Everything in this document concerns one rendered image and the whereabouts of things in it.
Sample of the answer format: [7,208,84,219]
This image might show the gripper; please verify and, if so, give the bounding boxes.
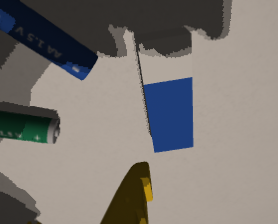
[100,161,153,224]

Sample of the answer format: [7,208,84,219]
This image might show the dark blue aa battery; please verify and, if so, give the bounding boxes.
[0,0,98,80]

